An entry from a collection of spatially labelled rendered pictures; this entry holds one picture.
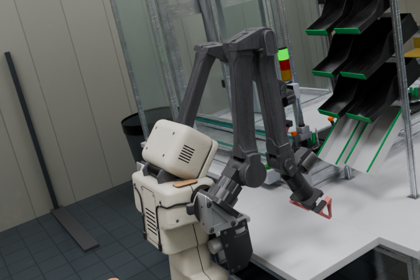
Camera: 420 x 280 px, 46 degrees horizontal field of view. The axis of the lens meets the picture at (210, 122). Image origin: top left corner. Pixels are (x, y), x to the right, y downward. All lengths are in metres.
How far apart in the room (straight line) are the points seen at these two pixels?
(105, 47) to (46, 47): 0.57
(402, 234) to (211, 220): 0.69
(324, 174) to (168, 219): 0.90
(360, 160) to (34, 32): 3.56
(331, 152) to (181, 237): 0.80
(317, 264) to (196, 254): 0.38
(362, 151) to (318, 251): 0.47
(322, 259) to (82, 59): 3.72
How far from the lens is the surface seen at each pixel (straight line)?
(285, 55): 2.38
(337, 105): 2.01
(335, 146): 2.08
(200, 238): 1.59
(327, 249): 1.74
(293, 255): 1.72
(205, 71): 1.77
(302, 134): 2.24
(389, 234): 1.79
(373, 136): 1.99
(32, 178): 4.99
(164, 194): 1.43
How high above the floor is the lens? 1.77
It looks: 15 degrees down
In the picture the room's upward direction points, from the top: 12 degrees counter-clockwise
